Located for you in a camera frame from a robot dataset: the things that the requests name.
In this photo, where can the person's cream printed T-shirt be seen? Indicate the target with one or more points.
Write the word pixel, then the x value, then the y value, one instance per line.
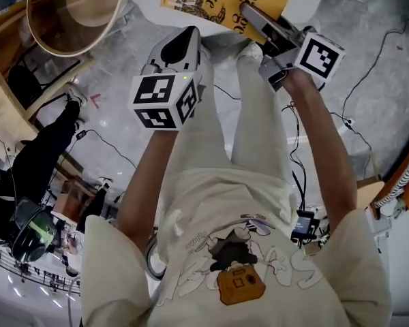
pixel 225 199

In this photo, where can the person's right hand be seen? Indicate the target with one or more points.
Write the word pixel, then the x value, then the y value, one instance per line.
pixel 300 83

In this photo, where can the black-and-white striped cloth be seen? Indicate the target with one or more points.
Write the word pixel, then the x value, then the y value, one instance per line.
pixel 405 175

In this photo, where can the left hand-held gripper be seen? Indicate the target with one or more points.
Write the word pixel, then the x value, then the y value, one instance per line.
pixel 156 97

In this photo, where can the round wooden stool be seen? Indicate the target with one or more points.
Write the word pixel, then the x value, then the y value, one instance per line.
pixel 369 192

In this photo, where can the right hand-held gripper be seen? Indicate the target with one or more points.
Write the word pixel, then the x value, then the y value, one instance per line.
pixel 318 58

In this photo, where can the person's left forearm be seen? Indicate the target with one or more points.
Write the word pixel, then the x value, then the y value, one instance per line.
pixel 143 189

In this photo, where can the light wooden furniture frame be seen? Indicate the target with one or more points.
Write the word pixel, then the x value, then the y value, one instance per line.
pixel 0 104

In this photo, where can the person's cream trousers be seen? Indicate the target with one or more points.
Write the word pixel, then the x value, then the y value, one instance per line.
pixel 204 131

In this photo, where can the brown wooden cabinet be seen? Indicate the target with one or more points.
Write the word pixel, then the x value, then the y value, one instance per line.
pixel 71 203

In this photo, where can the person's right forearm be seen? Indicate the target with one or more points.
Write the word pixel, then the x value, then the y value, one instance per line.
pixel 320 148

